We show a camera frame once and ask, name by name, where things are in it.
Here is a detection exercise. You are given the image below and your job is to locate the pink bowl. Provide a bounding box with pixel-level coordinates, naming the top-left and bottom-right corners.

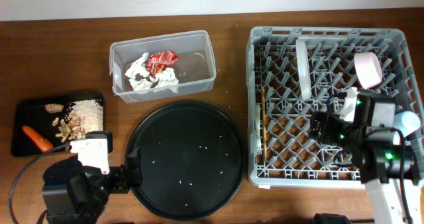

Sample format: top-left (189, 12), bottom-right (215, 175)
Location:
top-left (354, 52), bottom-right (383, 89)

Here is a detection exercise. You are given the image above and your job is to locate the light blue cup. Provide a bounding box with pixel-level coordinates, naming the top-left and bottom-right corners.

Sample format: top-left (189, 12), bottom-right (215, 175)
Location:
top-left (393, 111), bottom-right (421, 137)

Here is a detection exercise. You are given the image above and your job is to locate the grey plate with food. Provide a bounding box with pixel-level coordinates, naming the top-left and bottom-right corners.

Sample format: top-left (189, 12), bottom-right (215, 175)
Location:
top-left (295, 39), bottom-right (311, 101)

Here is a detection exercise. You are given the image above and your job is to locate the pile of peanut shells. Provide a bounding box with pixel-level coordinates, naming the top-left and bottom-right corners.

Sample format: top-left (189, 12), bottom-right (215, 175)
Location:
top-left (52, 116), bottom-right (85, 143)

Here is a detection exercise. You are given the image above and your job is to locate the pile of rice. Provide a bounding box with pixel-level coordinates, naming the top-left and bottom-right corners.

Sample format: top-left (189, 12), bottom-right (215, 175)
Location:
top-left (66, 99), bottom-right (103, 140)

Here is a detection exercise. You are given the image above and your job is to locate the round black tray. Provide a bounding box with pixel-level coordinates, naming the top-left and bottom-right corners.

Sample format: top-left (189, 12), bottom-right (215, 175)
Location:
top-left (125, 101), bottom-right (246, 221)

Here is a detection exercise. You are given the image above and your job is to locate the wooden chopstick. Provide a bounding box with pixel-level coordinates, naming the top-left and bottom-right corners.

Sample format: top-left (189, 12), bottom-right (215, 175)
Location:
top-left (261, 88), bottom-right (267, 163)

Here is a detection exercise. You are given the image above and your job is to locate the white plastic fork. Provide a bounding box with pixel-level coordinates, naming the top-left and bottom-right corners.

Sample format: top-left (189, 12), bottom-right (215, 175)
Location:
top-left (254, 104), bottom-right (262, 156)

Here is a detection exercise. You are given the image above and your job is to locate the white tissue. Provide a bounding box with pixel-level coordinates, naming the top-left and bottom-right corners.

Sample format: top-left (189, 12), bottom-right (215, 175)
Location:
top-left (156, 68), bottom-right (179, 93)
top-left (125, 52), bottom-right (153, 91)

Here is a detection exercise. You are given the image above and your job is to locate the walnut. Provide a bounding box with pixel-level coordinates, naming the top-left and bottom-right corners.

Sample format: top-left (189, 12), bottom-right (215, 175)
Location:
top-left (44, 103), bottom-right (64, 113)

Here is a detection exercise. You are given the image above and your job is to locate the orange carrot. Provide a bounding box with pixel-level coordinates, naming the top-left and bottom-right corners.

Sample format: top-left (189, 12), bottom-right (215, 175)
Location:
top-left (22, 125), bottom-right (54, 152)

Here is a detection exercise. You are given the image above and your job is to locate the red snack wrapper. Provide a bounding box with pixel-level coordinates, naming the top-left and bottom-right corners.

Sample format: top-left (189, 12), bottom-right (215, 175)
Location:
top-left (146, 50), bottom-right (179, 77)

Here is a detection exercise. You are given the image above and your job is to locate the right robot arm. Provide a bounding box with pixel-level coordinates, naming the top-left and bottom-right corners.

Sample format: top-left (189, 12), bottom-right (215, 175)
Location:
top-left (309, 87), bottom-right (422, 223)

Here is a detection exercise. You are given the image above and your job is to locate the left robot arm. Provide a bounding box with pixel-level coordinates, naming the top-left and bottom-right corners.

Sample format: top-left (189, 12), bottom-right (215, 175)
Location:
top-left (42, 156), bottom-right (140, 224)

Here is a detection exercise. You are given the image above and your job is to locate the grey dishwasher rack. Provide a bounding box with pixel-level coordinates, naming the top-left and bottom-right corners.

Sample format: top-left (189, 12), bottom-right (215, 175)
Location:
top-left (246, 27), bottom-right (423, 189)

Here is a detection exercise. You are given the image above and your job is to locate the black rectangular tray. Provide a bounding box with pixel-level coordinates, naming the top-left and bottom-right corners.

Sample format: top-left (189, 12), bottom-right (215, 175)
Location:
top-left (11, 91), bottom-right (105, 157)

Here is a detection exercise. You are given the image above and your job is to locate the clear plastic bin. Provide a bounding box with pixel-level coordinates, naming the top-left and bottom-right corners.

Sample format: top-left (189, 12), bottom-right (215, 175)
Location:
top-left (109, 30), bottom-right (217, 103)

